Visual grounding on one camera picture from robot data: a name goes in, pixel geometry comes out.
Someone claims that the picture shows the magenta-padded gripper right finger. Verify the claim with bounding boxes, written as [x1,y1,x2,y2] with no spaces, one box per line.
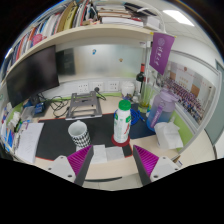
[132,144,183,187]

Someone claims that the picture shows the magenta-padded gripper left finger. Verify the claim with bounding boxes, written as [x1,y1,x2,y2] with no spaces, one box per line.
[46,144,95,187]

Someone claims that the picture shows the white green-capped drink bottle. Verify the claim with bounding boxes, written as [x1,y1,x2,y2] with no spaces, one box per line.
[113,99,132,144]

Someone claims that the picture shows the large purple water bottle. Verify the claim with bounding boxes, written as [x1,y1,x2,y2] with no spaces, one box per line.
[145,87,179,132]

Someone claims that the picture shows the black desk mat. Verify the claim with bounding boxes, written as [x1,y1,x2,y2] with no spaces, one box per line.
[34,111,158,162]

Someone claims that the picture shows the white tissue pack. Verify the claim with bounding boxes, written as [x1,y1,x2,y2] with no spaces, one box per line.
[153,121,184,150]

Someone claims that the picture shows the black white checkered mug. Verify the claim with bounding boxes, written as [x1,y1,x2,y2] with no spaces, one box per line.
[67,119,92,149]

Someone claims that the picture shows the white paper towel sheet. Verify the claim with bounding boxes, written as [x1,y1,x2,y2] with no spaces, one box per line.
[91,144,108,164]
[105,146,126,162]

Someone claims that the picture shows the grey metal laptop stand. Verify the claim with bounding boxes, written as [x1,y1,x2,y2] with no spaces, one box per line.
[64,91,103,121]

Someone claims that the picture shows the blue tissue box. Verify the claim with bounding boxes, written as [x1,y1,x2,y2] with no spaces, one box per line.
[0,126,15,156]

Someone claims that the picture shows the small blue device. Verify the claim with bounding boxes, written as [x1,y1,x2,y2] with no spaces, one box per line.
[33,101,46,115]

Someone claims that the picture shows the clear plastic box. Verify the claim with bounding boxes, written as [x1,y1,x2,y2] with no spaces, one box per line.
[19,105,36,121]

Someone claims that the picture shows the tall clear glass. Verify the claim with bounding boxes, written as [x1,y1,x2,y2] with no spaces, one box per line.
[139,83,156,109]

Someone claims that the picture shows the group photo poster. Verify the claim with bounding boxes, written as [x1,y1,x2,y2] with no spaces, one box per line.
[163,61,214,124]

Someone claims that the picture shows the white jar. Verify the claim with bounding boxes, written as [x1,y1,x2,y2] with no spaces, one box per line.
[120,81,136,98]

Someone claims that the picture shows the dark wine bottle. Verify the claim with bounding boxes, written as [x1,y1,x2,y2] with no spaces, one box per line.
[135,63,147,98]

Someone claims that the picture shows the black computer monitor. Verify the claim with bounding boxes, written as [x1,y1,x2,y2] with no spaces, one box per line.
[5,44,61,108]

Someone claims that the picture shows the purple hanging banner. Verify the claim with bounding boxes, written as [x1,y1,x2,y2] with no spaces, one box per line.
[148,32,176,76]

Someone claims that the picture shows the ceiling light panels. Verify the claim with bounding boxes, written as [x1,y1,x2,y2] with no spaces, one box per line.
[162,9,195,27]

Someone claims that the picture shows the black monitor cables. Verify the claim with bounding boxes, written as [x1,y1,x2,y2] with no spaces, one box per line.
[39,93,69,118]

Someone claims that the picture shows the white wall socket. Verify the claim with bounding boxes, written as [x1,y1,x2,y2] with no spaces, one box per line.
[92,81,104,93]
[77,82,90,94]
[107,80,120,92]

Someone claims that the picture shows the black plugged power cable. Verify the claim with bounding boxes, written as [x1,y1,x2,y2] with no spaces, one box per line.
[94,87,107,101]

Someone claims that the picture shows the wall shelf with books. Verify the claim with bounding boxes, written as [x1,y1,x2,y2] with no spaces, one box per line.
[0,0,176,84]

